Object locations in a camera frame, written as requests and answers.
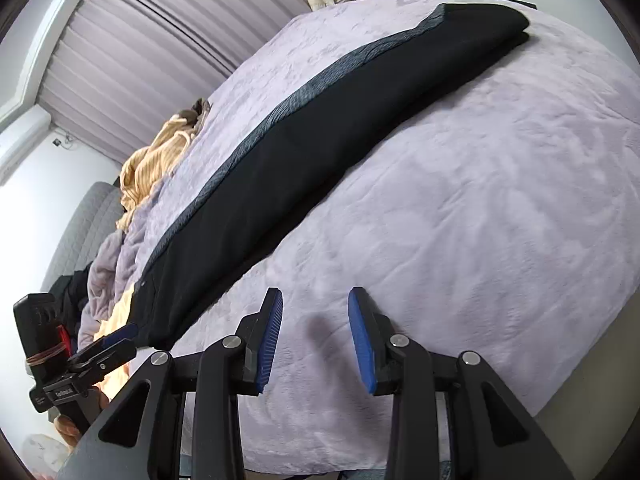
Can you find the black pants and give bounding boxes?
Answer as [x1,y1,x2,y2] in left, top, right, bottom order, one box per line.
[135,2,531,352]

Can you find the person's left hand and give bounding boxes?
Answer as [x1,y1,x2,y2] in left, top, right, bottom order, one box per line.
[54,389,112,448]

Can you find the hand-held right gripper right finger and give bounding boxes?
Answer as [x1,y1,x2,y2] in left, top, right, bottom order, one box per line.
[347,286,576,480]

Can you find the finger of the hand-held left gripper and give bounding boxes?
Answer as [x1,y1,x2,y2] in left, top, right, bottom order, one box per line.
[67,339,138,379]
[92,323,139,349]

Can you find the peach cloth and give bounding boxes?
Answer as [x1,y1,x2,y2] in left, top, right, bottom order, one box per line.
[92,287,139,397]

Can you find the white air conditioner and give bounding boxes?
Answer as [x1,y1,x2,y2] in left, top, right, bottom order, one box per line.
[0,107,54,187]

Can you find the crumpled mauve fleece blanket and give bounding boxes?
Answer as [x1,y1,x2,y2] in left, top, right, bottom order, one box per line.
[77,195,166,347]

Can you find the grey pleated curtains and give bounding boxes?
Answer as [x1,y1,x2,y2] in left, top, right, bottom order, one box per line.
[30,0,326,166]

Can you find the grey padded headboard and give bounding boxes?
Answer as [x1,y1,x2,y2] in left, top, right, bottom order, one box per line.
[40,181,126,294]

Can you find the lilac bedspread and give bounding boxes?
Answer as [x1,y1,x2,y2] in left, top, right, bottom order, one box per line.
[120,0,640,478]

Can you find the yellow striped garment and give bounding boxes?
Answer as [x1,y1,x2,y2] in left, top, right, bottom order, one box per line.
[116,112,199,231]

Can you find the grey-brown cloth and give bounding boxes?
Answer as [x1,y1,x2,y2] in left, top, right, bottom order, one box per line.
[191,99,212,131]

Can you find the black clothes pile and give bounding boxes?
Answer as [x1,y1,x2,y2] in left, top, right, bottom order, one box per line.
[50,270,94,312]

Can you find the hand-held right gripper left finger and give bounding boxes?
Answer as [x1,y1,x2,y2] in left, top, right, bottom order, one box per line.
[57,287,284,480]

